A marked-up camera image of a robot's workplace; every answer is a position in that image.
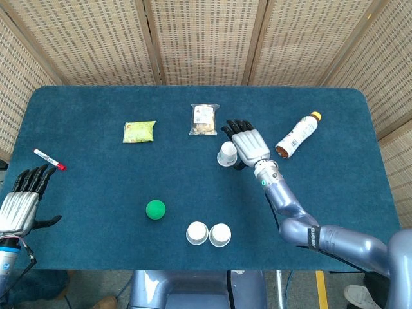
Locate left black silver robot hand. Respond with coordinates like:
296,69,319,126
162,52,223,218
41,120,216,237
0,163,62,239

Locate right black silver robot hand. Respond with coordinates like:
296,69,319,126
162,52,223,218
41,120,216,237
220,119,271,171

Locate white paper cup blue flower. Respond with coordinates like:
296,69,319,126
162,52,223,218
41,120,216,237
216,141,239,167

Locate white paper cup fern leaf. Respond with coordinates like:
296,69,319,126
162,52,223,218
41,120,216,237
208,223,232,248

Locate white bottle yellow cap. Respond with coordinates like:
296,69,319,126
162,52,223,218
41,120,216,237
274,111,323,160

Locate clear bag of snacks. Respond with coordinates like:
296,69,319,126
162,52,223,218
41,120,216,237
188,103,221,136

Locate white marker red cap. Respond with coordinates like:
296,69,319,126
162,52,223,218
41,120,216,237
33,148,68,172

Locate blue felt table cover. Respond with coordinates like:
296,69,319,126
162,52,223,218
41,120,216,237
6,85,402,272

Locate white paper cup green flower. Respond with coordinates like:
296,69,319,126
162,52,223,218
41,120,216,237
185,221,210,246

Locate green snack packet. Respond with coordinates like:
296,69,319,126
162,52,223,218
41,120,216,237
122,120,157,144

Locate green foam ball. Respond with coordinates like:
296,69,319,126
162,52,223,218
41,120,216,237
145,199,167,221

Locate woven bamboo folding screen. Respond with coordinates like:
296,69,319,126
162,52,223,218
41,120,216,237
0,0,412,226

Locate brown shoe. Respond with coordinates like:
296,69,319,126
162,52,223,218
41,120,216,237
89,295,118,309

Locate metal table leg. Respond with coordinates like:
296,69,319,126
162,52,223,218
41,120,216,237
276,270,286,309

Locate blue-grey robot torso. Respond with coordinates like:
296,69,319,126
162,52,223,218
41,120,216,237
127,269,268,309

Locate white shoe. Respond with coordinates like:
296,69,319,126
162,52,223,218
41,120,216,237
343,285,382,309

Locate thin wrist cable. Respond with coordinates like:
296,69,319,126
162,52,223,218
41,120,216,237
17,238,38,268

